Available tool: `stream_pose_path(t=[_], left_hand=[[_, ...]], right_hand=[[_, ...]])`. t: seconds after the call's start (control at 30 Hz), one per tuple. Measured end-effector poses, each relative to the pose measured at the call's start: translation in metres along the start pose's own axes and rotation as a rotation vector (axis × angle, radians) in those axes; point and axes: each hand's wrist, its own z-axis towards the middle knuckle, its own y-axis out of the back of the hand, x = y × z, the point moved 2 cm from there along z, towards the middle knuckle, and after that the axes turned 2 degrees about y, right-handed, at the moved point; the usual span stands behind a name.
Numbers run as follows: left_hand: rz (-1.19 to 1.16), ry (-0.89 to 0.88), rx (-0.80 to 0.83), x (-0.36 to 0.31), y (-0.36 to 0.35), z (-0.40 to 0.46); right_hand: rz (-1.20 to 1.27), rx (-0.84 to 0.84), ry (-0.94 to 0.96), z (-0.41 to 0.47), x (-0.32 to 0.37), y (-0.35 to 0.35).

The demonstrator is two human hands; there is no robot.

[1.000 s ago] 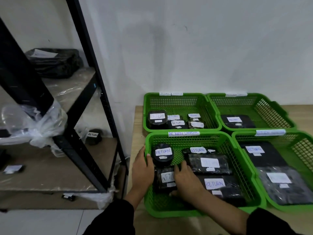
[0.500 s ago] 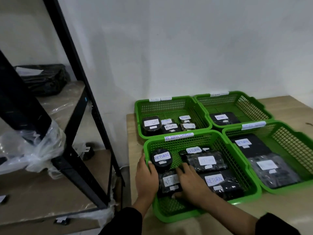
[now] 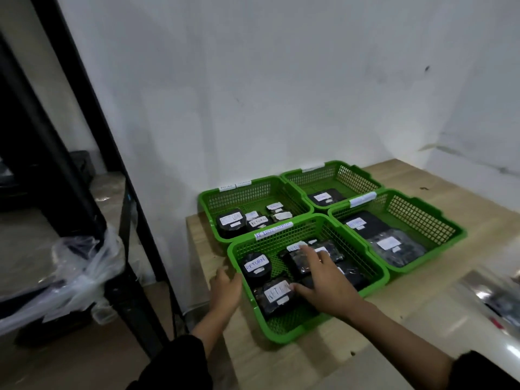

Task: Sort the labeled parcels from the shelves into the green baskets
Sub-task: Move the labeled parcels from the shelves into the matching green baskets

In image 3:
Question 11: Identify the person's left hand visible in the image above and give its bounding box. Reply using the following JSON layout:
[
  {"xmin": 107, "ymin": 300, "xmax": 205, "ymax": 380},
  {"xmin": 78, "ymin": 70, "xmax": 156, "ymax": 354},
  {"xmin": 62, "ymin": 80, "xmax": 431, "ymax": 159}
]
[{"xmin": 209, "ymin": 266, "xmax": 244, "ymax": 318}]

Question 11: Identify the person's right hand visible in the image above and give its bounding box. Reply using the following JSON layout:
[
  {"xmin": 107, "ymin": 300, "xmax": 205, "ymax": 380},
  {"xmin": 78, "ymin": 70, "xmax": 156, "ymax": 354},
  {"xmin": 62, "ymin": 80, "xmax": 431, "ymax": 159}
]
[{"xmin": 289, "ymin": 245, "xmax": 364, "ymax": 320}]

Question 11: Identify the flat black labelled packet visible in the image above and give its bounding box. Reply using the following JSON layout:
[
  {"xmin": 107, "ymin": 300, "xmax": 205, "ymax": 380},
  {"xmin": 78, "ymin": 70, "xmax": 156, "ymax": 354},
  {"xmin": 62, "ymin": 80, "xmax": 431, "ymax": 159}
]
[
  {"xmin": 307, "ymin": 188, "xmax": 346, "ymax": 207},
  {"xmin": 342, "ymin": 210, "xmax": 392, "ymax": 240}
]

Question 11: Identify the person's black right sleeve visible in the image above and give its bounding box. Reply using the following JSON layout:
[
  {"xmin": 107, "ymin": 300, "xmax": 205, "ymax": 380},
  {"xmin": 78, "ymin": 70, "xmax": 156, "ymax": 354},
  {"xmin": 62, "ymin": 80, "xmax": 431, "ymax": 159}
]
[{"xmin": 446, "ymin": 351, "xmax": 520, "ymax": 390}]

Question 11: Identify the clear plastic bag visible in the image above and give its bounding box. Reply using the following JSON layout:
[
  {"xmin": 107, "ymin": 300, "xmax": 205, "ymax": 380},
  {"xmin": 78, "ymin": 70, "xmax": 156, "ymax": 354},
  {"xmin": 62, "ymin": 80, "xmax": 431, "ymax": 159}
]
[{"xmin": 0, "ymin": 226, "xmax": 125, "ymax": 337}]

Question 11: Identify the round black labelled packet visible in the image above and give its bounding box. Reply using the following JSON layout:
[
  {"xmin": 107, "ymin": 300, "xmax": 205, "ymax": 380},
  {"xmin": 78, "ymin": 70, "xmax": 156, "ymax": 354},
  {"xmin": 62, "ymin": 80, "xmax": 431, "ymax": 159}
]
[
  {"xmin": 215, "ymin": 209, "xmax": 249, "ymax": 239},
  {"xmin": 239, "ymin": 252, "xmax": 273, "ymax": 286}
]

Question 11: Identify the person's left forearm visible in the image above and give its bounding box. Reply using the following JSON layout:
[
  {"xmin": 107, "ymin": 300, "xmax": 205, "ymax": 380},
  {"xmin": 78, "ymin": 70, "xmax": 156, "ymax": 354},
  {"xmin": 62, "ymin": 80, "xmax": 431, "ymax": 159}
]
[{"xmin": 190, "ymin": 306, "xmax": 237, "ymax": 359}]

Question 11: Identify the person's right forearm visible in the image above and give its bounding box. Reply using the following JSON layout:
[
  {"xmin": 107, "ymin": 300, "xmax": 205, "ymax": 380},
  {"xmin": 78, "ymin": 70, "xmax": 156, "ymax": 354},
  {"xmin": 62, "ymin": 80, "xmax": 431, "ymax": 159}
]
[{"xmin": 344, "ymin": 300, "xmax": 455, "ymax": 390}]

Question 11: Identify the person's black left sleeve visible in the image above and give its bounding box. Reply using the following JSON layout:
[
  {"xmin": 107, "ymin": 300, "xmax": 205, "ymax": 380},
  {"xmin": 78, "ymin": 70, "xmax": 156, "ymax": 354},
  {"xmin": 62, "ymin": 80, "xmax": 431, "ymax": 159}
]
[{"xmin": 126, "ymin": 334, "xmax": 214, "ymax": 390}]

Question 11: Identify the person's black sleeve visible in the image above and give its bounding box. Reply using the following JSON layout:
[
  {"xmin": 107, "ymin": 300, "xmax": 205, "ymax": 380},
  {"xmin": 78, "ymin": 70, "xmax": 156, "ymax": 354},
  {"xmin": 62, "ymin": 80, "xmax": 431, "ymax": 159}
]
[
  {"xmin": 446, "ymin": 351, "xmax": 520, "ymax": 390},
  {"xmin": 126, "ymin": 334, "xmax": 214, "ymax": 390}
]

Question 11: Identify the green plastic basket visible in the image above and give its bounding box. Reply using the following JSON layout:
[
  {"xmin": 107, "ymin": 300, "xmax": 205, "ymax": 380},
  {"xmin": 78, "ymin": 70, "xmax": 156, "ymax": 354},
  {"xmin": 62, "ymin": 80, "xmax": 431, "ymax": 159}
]
[
  {"xmin": 280, "ymin": 160, "xmax": 385, "ymax": 214},
  {"xmin": 328, "ymin": 188, "xmax": 468, "ymax": 281},
  {"xmin": 226, "ymin": 213, "xmax": 391, "ymax": 345},
  {"xmin": 198, "ymin": 175, "xmax": 314, "ymax": 251}
]

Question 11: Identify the clear bag of dark parts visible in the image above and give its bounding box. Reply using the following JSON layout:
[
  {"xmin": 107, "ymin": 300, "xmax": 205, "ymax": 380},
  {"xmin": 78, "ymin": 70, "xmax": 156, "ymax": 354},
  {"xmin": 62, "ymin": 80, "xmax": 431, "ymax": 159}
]
[{"xmin": 284, "ymin": 239, "xmax": 345, "ymax": 277}]

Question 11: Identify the black packet with large label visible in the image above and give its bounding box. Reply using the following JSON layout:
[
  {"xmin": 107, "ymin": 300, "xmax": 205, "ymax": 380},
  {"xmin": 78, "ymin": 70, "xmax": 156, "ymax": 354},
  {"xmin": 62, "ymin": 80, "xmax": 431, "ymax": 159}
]
[{"xmin": 253, "ymin": 278, "xmax": 302, "ymax": 318}]

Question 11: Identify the black metal shelf rack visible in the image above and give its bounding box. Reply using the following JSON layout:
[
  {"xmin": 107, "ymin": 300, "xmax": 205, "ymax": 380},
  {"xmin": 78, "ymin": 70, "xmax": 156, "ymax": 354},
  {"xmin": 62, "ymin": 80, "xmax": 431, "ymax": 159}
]
[{"xmin": 0, "ymin": 0, "xmax": 188, "ymax": 359}]

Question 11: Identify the grey clear labelled bag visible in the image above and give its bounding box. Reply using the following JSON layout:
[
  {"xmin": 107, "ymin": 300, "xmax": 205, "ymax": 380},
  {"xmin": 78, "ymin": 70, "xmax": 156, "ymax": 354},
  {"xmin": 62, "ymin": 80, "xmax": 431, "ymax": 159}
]
[{"xmin": 366, "ymin": 229, "xmax": 427, "ymax": 268}]

